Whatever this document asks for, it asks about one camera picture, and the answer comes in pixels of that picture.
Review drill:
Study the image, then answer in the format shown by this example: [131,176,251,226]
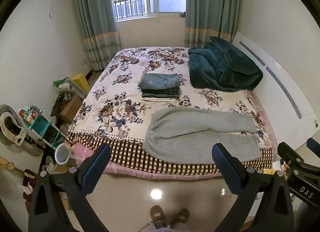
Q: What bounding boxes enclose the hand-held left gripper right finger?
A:
[212,143,295,232]

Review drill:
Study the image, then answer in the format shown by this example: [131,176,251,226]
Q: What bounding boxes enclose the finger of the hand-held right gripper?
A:
[306,137,320,153]
[277,142,309,166]

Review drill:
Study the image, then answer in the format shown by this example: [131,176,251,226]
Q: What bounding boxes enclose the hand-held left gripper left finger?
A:
[28,143,112,232]

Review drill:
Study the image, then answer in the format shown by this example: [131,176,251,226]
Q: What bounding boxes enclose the grey fleece pants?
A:
[144,107,263,165]

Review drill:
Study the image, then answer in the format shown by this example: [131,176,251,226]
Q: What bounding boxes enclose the folded white pants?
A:
[142,97,178,102]

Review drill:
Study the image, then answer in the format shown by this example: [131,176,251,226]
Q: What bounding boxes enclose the folded dark grey pants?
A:
[141,87,180,98]

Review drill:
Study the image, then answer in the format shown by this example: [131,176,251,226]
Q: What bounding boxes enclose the pink checkered mattress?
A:
[72,143,265,180]

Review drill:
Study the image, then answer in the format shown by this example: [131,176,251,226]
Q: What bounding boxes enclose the white round mesh basket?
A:
[54,143,75,165]

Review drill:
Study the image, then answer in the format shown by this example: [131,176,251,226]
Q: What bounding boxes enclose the white shoes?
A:
[41,156,56,174]

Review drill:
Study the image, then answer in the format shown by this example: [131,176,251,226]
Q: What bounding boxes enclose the white headboard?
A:
[231,32,320,151]

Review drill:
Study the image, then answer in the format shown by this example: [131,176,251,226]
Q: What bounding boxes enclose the brown cardboard box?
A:
[60,95,83,124]

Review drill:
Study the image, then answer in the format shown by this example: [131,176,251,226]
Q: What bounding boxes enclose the person's right slipper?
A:
[174,208,190,225]

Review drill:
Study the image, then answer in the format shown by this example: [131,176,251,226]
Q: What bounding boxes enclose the person's slipper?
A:
[149,205,165,222]
[174,208,190,225]

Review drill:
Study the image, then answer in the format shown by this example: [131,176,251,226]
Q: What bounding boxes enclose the teal shelf rack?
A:
[19,105,67,148]

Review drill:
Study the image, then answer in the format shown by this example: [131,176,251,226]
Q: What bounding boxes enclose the person's left slipper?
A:
[149,205,165,222]

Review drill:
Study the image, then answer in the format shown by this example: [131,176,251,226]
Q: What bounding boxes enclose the white child toilet seat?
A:
[0,112,27,146]

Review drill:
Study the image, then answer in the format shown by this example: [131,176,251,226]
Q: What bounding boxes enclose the colourful toy pile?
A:
[19,103,42,125]

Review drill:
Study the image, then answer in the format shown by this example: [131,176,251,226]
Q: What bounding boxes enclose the person's feet in slippers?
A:
[140,221,173,232]

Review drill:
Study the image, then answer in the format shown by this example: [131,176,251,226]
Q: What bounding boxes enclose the yellow carton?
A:
[71,73,90,94]

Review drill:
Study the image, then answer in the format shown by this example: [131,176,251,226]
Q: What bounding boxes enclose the green plastic bag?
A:
[53,77,75,93]

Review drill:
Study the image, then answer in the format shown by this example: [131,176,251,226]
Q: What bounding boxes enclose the dark green blanket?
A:
[188,36,263,91]

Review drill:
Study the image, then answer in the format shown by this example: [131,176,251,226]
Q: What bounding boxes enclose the floral checkered bedspread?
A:
[65,47,274,176]

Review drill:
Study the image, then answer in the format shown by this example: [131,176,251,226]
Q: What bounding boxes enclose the grey standing fan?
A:
[0,105,42,156]

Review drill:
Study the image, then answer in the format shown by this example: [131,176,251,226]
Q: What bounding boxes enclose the green striped curtain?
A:
[184,0,242,48]
[71,0,122,71]

